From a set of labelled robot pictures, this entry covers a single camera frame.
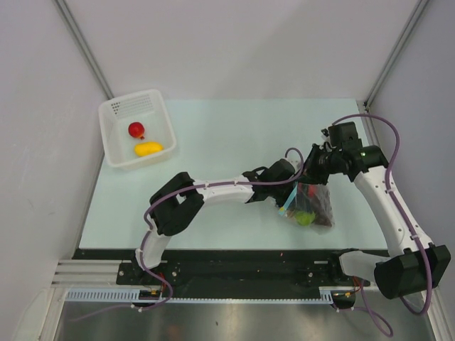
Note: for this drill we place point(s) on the red fake apple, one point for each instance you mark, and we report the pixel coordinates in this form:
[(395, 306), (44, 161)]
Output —
[(136, 130)]

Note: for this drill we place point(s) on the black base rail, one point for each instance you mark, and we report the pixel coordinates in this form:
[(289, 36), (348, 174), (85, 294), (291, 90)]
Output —
[(232, 271)]

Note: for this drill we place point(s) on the white plastic basket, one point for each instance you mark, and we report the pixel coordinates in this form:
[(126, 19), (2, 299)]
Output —
[(115, 115)]

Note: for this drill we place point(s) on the red fake tomato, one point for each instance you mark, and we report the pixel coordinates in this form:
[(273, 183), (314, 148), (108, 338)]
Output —
[(312, 190)]

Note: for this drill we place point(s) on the yellow fake lemon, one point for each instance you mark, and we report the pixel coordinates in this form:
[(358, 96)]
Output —
[(147, 148)]

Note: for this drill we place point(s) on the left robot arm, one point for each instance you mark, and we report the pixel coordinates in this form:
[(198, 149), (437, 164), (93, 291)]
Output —
[(176, 204)]

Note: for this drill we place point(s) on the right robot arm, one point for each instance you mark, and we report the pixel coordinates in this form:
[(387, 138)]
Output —
[(414, 263)]

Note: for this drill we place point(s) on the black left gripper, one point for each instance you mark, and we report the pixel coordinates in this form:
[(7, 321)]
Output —
[(291, 185)]

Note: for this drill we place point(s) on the clear zip top bag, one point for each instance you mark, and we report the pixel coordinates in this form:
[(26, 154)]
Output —
[(309, 206)]

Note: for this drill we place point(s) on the green fake fruit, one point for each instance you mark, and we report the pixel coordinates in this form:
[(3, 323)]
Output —
[(303, 218)]

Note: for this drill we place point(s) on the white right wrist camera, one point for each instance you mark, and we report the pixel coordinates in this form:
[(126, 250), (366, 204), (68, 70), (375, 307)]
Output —
[(325, 134)]

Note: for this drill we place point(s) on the white slotted cable duct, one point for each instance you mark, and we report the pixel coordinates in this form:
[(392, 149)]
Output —
[(321, 295)]

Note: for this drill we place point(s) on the purple fake grapes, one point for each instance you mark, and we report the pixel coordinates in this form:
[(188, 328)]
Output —
[(321, 205)]

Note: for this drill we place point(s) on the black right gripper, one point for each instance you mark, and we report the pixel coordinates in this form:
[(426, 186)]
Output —
[(309, 174)]

